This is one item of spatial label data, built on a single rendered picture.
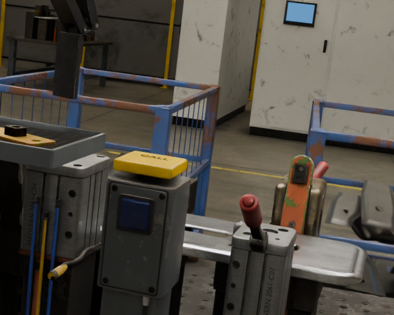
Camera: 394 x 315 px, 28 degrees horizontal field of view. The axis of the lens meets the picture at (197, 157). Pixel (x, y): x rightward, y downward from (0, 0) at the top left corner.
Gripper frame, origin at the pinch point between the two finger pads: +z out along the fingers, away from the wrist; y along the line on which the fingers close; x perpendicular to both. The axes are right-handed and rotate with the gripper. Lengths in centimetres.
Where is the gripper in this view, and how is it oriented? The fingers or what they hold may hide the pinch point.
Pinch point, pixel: (19, 87)
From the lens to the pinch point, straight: 82.3
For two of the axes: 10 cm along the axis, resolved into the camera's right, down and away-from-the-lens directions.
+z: -1.2, 9.8, 1.8
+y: 5.5, -0.9, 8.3
